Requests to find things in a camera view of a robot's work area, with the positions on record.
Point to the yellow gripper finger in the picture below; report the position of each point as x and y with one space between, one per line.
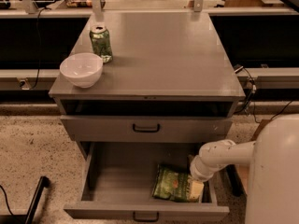
196 188

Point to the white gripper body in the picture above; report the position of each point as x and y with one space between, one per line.
198 171

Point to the green jalapeno chip bag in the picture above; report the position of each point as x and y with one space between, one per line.
172 185

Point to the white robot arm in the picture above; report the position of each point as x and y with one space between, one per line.
273 160

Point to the grey drawer cabinet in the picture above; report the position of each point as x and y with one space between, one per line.
165 64

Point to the open grey middle drawer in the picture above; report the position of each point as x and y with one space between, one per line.
119 179

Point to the closed grey top drawer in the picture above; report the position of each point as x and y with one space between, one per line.
145 129

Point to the black bar beside cabinet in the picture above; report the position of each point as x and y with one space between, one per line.
235 181

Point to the cardboard box with snacks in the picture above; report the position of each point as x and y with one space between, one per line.
242 171

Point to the black metal leg left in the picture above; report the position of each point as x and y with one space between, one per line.
28 217

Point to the white bowl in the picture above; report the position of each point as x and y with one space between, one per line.
82 69

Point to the green soda can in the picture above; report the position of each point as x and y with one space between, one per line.
100 39

